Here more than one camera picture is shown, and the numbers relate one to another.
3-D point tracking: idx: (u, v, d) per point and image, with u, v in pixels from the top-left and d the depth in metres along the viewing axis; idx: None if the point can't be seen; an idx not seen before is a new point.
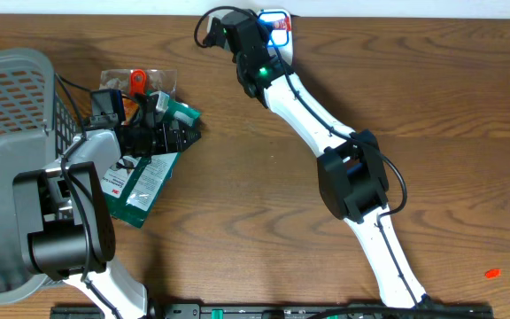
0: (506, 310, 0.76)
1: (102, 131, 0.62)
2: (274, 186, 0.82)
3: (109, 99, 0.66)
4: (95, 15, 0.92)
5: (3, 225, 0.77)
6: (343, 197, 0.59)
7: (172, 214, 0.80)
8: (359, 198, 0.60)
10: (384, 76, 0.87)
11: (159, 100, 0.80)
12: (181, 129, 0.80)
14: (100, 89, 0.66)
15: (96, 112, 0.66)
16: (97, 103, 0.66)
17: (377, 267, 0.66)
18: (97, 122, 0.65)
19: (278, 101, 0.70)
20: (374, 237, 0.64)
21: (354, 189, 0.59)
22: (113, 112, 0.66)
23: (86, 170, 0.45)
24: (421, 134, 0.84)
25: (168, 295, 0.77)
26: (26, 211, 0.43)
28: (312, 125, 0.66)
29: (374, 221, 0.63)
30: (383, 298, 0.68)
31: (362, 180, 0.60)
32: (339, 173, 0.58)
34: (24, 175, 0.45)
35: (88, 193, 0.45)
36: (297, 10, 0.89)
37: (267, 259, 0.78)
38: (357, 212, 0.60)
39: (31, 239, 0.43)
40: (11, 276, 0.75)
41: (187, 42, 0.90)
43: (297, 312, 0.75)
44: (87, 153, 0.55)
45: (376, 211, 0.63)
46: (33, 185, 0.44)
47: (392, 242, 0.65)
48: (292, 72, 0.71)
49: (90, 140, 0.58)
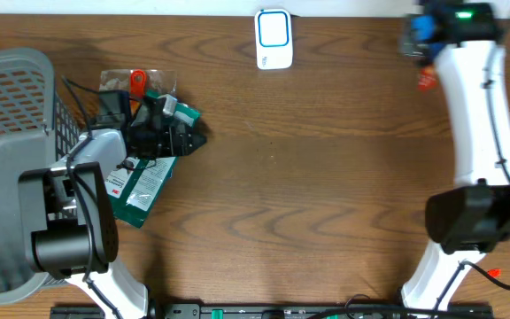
0: (506, 310, 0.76)
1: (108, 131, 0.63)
2: (274, 186, 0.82)
3: (116, 100, 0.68)
4: (95, 15, 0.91)
5: (3, 225, 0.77)
6: (455, 231, 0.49)
7: (172, 214, 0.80)
8: (469, 239, 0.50)
10: (385, 77, 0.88)
11: (167, 103, 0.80)
12: (187, 133, 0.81)
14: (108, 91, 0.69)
15: (103, 113, 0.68)
16: (104, 104, 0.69)
17: (424, 278, 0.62)
18: (104, 121, 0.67)
19: (461, 68, 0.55)
20: (446, 268, 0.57)
21: (475, 229, 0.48)
22: (119, 113, 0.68)
23: (91, 171, 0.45)
24: (421, 134, 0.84)
25: (168, 295, 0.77)
26: (30, 209, 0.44)
28: (482, 136, 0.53)
29: (459, 258, 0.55)
30: (406, 290, 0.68)
31: (491, 229, 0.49)
32: (476, 214, 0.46)
34: (30, 174, 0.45)
35: (92, 194, 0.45)
36: (297, 10, 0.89)
37: (267, 259, 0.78)
38: (454, 245, 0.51)
39: (34, 237, 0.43)
40: (11, 276, 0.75)
41: (187, 42, 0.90)
43: (297, 312, 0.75)
44: (92, 152, 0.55)
45: (467, 255, 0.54)
46: (37, 184, 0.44)
47: (459, 280, 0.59)
48: (499, 50, 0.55)
49: (96, 140, 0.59)
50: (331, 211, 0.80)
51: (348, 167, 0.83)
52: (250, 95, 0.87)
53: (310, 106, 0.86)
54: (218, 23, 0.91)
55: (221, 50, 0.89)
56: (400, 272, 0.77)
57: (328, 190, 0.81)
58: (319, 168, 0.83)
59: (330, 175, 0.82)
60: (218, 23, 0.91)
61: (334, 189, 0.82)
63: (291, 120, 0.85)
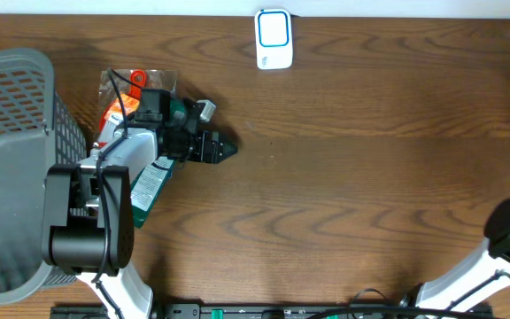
0: (507, 310, 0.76)
1: (143, 131, 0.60)
2: (274, 186, 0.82)
3: (157, 99, 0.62)
4: (95, 15, 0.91)
5: (3, 225, 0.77)
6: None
7: (172, 213, 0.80)
8: None
10: (385, 76, 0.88)
11: (205, 109, 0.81)
12: (219, 142, 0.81)
14: (150, 89, 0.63)
15: (142, 109, 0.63)
16: (144, 100, 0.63)
17: (454, 276, 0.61)
18: (141, 120, 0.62)
19: None
20: (479, 274, 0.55)
21: None
22: (158, 113, 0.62)
23: (119, 175, 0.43)
24: (421, 133, 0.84)
25: (169, 294, 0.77)
26: (51, 205, 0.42)
28: None
29: (498, 267, 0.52)
30: (426, 285, 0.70)
31: None
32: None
34: (58, 167, 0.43)
35: (117, 199, 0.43)
36: (297, 10, 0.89)
37: (267, 259, 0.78)
38: (499, 246, 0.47)
39: (52, 230, 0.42)
40: (11, 276, 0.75)
41: (187, 42, 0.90)
43: (297, 312, 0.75)
44: (124, 153, 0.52)
45: (507, 268, 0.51)
46: (65, 181, 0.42)
47: (489, 289, 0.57)
48: None
49: (130, 139, 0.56)
50: (331, 211, 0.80)
51: (348, 167, 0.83)
52: (251, 95, 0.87)
53: (310, 106, 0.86)
54: (218, 23, 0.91)
55: (221, 50, 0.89)
56: (400, 271, 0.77)
57: (328, 190, 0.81)
58: (319, 168, 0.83)
59: (330, 175, 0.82)
60: (218, 23, 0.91)
61: (334, 188, 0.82)
63: (291, 120, 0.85)
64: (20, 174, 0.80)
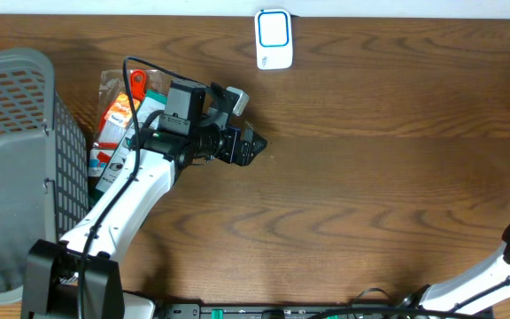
0: (507, 310, 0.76)
1: (158, 161, 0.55)
2: (274, 186, 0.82)
3: (186, 102, 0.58)
4: (95, 15, 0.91)
5: (3, 225, 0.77)
6: None
7: (172, 214, 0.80)
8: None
10: (385, 76, 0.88)
11: (239, 102, 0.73)
12: (251, 142, 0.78)
14: (181, 89, 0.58)
15: (167, 112, 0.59)
16: (174, 101, 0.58)
17: (462, 278, 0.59)
18: (166, 124, 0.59)
19: None
20: (491, 278, 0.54)
21: None
22: (186, 120, 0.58)
23: (103, 272, 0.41)
24: (421, 134, 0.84)
25: (168, 294, 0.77)
26: (31, 287, 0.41)
28: None
29: None
30: (431, 287, 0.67)
31: None
32: None
34: (42, 249, 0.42)
35: (98, 295, 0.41)
36: (297, 10, 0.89)
37: (267, 259, 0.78)
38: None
39: (30, 310, 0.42)
40: (11, 276, 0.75)
41: (187, 42, 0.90)
43: (297, 312, 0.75)
44: (119, 214, 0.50)
45: None
46: (45, 265, 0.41)
47: (497, 295, 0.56)
48: None
49: (137, 182, 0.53)
50: (331, 212, 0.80)
51: (348, 168, 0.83)
52: (251, 95, 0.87)
53: (310, 106, 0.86)
54: (218, 23, 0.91)
55: (221, 50, 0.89)
56: (400, 272, 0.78)
57: (328, 190, 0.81)
58: (319, 168, 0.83)
59: (330, 175, 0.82)
60: (218, 23, 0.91)
61: (334, 189, 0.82)
63: (291, 120, 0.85)
64: (20, 175, 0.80)
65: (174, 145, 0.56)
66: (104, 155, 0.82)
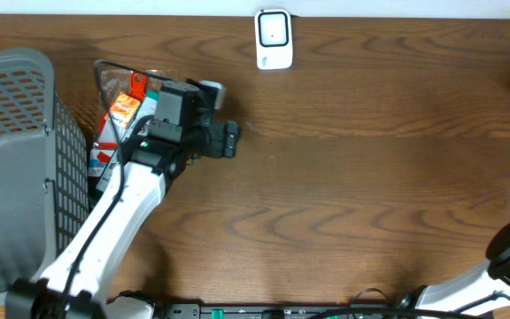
0: (507, 311, 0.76)
1: (147, 177, 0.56)
2: (274, 186, 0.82)
3: (177, 107, 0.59)
4: (95, 15, 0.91)
5: (3, 225, 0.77)
6: None
7: (173, 214, 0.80)
8: None
10: (385, 76, 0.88)
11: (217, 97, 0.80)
12: (234, 133, 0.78)
14: (172, 93, 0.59)
15: (158, 117, 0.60)
16: (166, 106, 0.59)
17: (454, 286, 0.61)
18: (158, 130, 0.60)
19: None
20: (479, 291, 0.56)
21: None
22: (178, 126, 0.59)
23: (82, 311, 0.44)
24: (420, 133, 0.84)
25: (168, 295, 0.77)
26: None
28: None
29: (498, 288, 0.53)
30: (428, 288, 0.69)
31: None
32: None
34: (25, 288, 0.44)
35: None
36: (297, 10, 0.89)
37: (267, 259, 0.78)
38: (503, 269, 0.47)
39: None
40: (11, 276, 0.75)
41: (187, 42, 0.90)
43: (297, 312, 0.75)
44: (104, 241, 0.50)
45: (506, 288, 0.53)
46: (27, 305, 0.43)
47: (486, 303, 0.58)
48: None
49: (122, 204, 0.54)
50: (331, 212, 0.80)
51: (349, 168, 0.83)
52: (251, 95, 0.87)
53: (310, 106, 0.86)
54: (218, 23, 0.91)
55: (221, 50, 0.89)
56: (400, 272, 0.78)
57: (328, 190, 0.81)
58: (319, 168, 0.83)
59: (330, 175, 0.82)
60: (218, 23, 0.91)
61: (334, 189, 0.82)
63: (291, 120, 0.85)
64: (20, 175, 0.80)
65: (164, 157, 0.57)
66: (104, 155, 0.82)
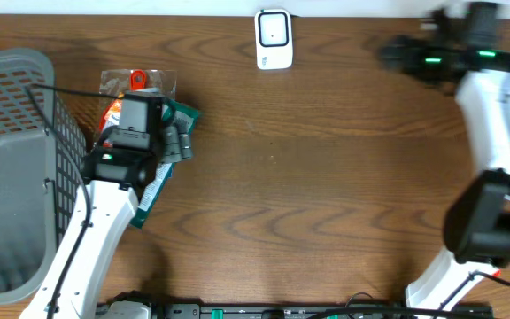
0: (507, 311, 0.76)
1: (114, 196, 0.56)
2: (274, 186, 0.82)
3: (142, 114, 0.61)
4: (94, 16, 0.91)
5: (3, 225, 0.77)
6: (477, 234, 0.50)
7: (173, 214, 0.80)
8: (487, 251, 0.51)
10: (385, 77, 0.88)
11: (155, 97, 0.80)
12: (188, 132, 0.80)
14: (135, 102, 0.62)
15: (123, 128, 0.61)
16: (130, 116, 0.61)
17: (431, 282, 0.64)
18: (123, 140, 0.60)
19: None
20: (456, 277, 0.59)
21: (491, 232, 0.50)
22: (143, 133, 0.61)
23: None
24: (420, 134, 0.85)
25: (168, 295, 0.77)
26: None
28: None
29: (472, 268, 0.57)
30: (410, 288, 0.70)
31: (506, 229, 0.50)
32: (488, 206, 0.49)
34: None
35: None
36: (297, 11, 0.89)
37: (267, 259, 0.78)
38: (471, 252, 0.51)
39: None
40: (11, 276, 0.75)
41: (187, 42, 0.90)
43: (297, 312, 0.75)
44: (78, 272, 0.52)
45: (481, 267, 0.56)
46: None
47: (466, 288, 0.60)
48: None
49: (92, 228, 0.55)
50: (331, 212, 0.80)
51: (349, 168, 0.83)
52: (251, 95, 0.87)
53: (310, 106, 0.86)
54: (218, 23, 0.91)
55: (221, 50, 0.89)
56: (401, 271, 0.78)
57: (328, 190, 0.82)
58: (319, 168, 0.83)
59: (330, 175, 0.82)
60: (218, 23, 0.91)
61: (334, 189, 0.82)
63: (291, 120, 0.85)
64: (19, 175, 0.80)
65: (131, 166, 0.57)
66: None
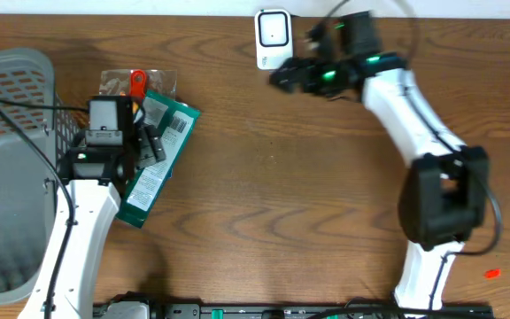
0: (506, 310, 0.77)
1: (96, 193, 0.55)
2: (274, 186, 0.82)
3: (112, 112, 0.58)
4: (94, 15, 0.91)
5: (3, 225, 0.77)
6: (431, 219, 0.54)
7: (173, 214, 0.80)
8: (444, 230, 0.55)
10: None
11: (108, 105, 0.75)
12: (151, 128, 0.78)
14: (104, 99, 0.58)
15: (95, 127, 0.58)
16: (100, 114, 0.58)
17: (411, 278, 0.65)
18: (96, 139, 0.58)
19: None
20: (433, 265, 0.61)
21: (443, 213, 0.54)
22: (117, 130, 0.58)
23: None
24: None
25: (168, 295, 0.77)
26: None
28: None
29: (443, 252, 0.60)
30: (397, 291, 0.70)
31: (455, 206, 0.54)
32: (432, 190, 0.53)
34: None
35: None
36: (297, 10, 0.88)
37: (267, 259, 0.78)
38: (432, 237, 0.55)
39: None
40: (12, 276, 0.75)
41: (187, 42, 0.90)
43: (297, 312, 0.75)
44: (67, 270, 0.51)
45: (449, 246, 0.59)
46: None
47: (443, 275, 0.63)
48: None
49: (76, 227, 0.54)
50: (331, 212, 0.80)
51: (349, 168, 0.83)
52: (250, 95, 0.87)
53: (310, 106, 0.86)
54: (218, 22, 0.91)
55: (221, 50, 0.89)
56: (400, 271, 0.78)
57: (328, 190, 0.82)
58: (319, 168, 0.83)
59: (330, 175, 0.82)
60: (218, 22, 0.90)
61: (334, 189, 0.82)
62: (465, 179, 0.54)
63: (291, 120, 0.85)
64: (19, 174, 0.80)
65: (106, 163, 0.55)
66: None
